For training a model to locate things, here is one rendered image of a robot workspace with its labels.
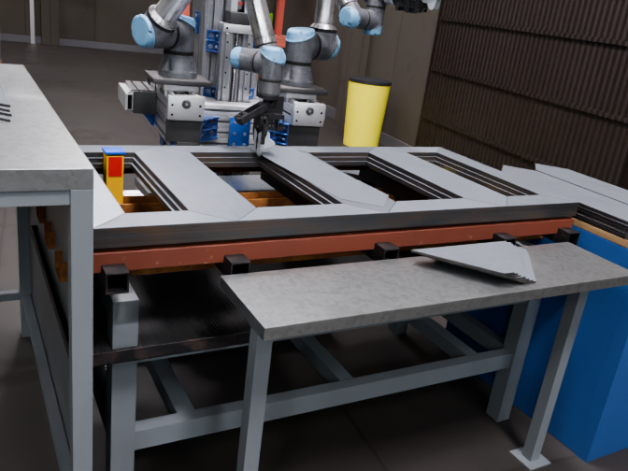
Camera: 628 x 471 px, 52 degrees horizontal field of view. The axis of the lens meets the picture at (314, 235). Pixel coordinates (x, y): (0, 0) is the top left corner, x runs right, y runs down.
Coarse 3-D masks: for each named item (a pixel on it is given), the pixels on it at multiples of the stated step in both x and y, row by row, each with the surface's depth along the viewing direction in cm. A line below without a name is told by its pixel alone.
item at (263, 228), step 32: (96, 160) 197; (128, 160) 202; (224, 160) 217; (256, 160) 223; (320, 160) 224; (352, 160) 242; (384, 160) 236; (448, 160) 256; (160, 192) 177; (320, 192) 190; (448, 192) 207; (512, 192) 226; (192, 224) 149; (224, 224) 153; (256, 224) 157; (288, 224) 162; (320, 224) 166; (352, 224) 172; (384, 224) 177; (416, 224) 182
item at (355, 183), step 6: (336, 180) 201; (342, 180) 201; (348, 180) 202; (354, 180) 203; (318, 186) 192; (324, 186) 193; (330, 186) 194; (336, 186) 194; (342, 186) 195; (348, 186) 196; (354, 186) 197; (360, 186) 198; (366, 186) 199
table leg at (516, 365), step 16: (528, 304) 221; (512, 320) 228; (528, 320) 225; (512, 336) 229; (528, 336) 228; (512, 352) 229; (512, 368) 231; (496, 384) 237; (512, 384) 234; (496, 400) 238; (512, 400) 238; (496, 416) 238
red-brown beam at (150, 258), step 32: (448, 224) 192; (480, 224) 196; (512, 224) 202; (544, 224) 209; (96, 256) 141; (128, 256) 145; (160, 256) 148; (192, 256) 152; (256, 256) 161; (288, 256) 165
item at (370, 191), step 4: (356, 188) 195; (360, 188) 196; (364, 188) 196; (368, 188) 197; (372, 188) 197; (328, 192) 188; (332, 192) 188; (336, 192) 189; (340, 192) 189; (344, 192) 190; (348, 192) 190; (352, 192) 191; (356, 192) 191; (360, 192) 192; (364, 192) 192; (368, 192) 193; (372, 192) 193; (376, 192) 194; (380, 192) 195; (336, 196) 184; (340, 196) 185; (344, 196) 185; (348, 196) 186; (352, 196) 186; (356, 196) 187; (360, 196) 187; (364, 196) 188
